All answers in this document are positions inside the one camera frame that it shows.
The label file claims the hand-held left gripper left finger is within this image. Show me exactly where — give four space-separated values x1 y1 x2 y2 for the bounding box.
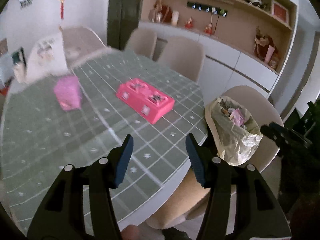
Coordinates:
27 134 134 240

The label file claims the white cartoon printed sign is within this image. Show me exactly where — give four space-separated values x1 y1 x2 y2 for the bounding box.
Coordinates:
26 34 68 80

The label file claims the yellow seat cushion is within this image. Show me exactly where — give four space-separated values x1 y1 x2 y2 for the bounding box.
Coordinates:
160 170 213 220

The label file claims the green checked tablecloth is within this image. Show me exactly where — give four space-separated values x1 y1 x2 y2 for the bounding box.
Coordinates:
0 49 208 230

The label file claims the beige dining chair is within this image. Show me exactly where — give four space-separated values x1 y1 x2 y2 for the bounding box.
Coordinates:
124 28 157 59
146 85 285 229
157 36 206 83

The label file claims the wooden shelf unit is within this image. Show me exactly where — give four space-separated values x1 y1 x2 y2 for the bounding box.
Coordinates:
139 0 299 75

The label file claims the dark red bag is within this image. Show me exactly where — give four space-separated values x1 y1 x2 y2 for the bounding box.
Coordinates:
162 5 174 23

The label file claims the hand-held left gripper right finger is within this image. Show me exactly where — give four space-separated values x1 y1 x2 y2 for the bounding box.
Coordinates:
185 133 292 240

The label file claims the red framed picture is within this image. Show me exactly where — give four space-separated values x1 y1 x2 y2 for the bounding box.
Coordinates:
271 0 290 22

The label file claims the white sideboard cabinet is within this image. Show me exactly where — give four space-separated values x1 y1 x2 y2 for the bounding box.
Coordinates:
137 21 279 100

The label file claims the pink white wrapper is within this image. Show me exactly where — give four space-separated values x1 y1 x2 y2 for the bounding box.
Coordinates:
229 109 248 127

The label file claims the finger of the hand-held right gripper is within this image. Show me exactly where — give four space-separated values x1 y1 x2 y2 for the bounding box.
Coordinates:
269 121 313 146
260 125 302 153

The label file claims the pink toy stove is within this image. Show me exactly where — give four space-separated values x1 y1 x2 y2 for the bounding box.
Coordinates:
116 78 175 124

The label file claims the white thermos green lid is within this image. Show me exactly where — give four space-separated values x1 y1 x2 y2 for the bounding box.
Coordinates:
11 47 28 83

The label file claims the translucent plastic bag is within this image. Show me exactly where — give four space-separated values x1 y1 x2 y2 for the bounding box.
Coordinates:
205 97 263 166

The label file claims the mesh food cover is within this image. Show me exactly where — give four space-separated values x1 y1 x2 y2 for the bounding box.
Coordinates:
61 26 107 65

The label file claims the dark glass cabinet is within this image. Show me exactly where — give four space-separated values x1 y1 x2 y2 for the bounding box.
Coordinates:
107 0 147 49

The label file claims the white oval table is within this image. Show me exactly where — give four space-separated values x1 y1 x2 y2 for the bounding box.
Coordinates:
0 49 209 233

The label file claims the person's left hand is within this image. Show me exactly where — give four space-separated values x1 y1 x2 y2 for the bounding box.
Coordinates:
121 224 140 240

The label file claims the black hook rack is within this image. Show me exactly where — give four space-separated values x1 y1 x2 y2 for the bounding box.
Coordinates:
187 1 228 17

